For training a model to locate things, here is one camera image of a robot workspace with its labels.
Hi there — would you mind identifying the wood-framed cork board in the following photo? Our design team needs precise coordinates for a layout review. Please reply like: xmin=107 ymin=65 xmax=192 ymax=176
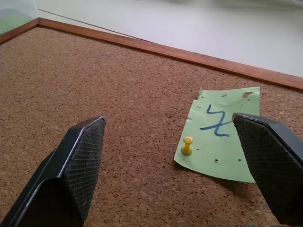
xmin=0 ymin=17 xmax=303 ymax=227

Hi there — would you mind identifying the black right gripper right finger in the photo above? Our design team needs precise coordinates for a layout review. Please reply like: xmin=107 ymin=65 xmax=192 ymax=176
xmin=232 ymin=112 xmax=303 ymax=225

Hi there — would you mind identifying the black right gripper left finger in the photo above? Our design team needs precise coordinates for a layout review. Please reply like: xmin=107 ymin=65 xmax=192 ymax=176
xmin=0 ymin=115 xmax=107 ymax=227

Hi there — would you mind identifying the yellow pushpin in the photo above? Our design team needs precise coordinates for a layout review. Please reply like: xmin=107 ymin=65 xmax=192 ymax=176
xmin=181 ymin=136 xmax=195 ymax=156

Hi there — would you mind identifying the green paper note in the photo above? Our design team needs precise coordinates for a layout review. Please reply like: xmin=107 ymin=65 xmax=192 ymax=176
xmin=174 ymin=87 xmax=260 ymax=183

